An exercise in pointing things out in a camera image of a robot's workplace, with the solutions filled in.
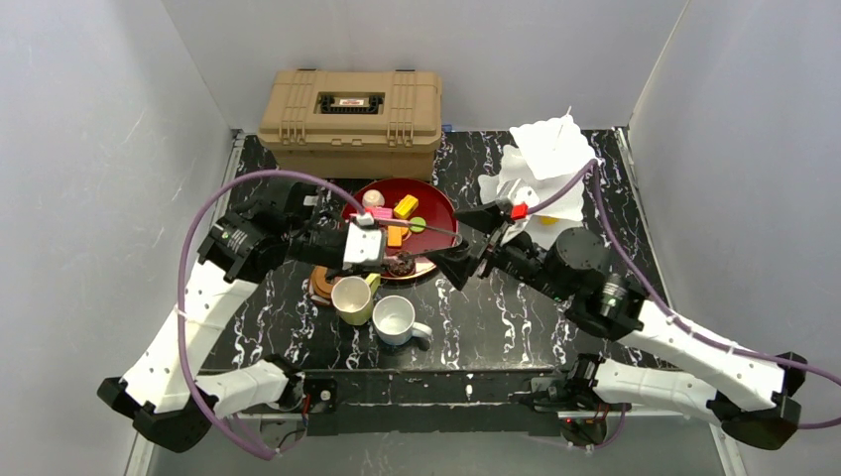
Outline white tiered cake stand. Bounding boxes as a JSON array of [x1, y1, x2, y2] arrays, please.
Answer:
[[478, 113, 596, 249]]

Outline yellow green mug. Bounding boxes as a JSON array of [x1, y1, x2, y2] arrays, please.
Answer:
[[330, 273, 381, 326]]

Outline purple cable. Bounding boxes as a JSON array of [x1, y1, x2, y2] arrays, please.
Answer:
[[177, 169, 369, 461], [525, 157, 841, 450]]

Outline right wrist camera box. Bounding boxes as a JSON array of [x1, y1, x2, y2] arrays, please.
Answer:
[[496, 178, 541, 227]]

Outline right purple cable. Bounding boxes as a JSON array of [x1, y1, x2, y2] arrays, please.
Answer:
[[525, 157, 841, 450]]

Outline white round toy mochi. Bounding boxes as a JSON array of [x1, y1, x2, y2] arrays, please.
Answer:
[[362, 188, 385, 208]]

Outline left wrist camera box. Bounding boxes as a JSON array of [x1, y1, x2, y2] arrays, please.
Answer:
[[342, 212, 387, 269]]

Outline yellow toy cake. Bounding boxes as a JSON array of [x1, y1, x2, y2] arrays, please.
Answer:
[[393, 194, 420, 220]]

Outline tan plastic toolbox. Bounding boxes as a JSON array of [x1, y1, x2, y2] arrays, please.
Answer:
[[257, 69, 443, 181]]

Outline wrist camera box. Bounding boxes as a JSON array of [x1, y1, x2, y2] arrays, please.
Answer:
[[342, 212, 387, 269], [496, 178, 541, 227]]

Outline white grey mug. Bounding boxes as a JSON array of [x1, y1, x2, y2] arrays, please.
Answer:
[[372, 296, 432, 346]]

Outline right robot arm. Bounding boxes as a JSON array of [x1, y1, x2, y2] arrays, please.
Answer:
[[428, 204, 805, 450]]

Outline pink toy cake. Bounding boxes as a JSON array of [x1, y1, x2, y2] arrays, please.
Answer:
[[366, 206, 394, 221]]

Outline chocolate toy donut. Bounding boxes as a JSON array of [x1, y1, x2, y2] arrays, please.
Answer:
[[386, 255, 417, 278]]

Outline red round tray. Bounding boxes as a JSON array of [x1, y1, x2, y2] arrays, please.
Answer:
[[353, 178, 458, 256]]

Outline yellow triangle cake slice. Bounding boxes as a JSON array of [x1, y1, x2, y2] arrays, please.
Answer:
[[540, 215, 560, 226]]

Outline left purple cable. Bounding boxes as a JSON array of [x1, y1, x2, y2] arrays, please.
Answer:
[[177, 169, 369, 461]]

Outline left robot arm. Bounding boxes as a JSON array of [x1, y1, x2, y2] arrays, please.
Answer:
[[97, 175, 344, 453]]

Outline green toy macaron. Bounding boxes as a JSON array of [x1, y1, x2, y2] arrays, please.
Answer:
[[409, 216, 426, 233]]

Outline wooden coaster stack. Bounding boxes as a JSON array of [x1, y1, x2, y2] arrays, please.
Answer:
[[308, 266, 339, 306]]

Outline orange toy cake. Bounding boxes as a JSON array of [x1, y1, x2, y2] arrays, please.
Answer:
[[386, 225, 411, 249]]

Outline pink handled metal tongs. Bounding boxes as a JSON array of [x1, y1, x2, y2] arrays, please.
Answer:
[[366, 207, 459, 237]]

